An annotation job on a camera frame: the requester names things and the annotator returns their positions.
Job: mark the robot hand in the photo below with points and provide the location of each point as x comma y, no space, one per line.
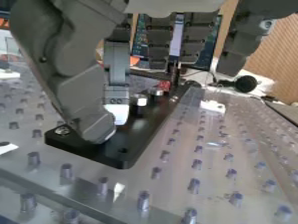
74,66

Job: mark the small silver nut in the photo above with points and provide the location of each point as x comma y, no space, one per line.
141,100

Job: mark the large silver nut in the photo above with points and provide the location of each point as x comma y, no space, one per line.
155,91

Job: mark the thin stick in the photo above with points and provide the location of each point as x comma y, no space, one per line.
175,78

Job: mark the black plate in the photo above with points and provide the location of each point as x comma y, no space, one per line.
133,140

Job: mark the clear box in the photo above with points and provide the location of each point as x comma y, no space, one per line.
213,140

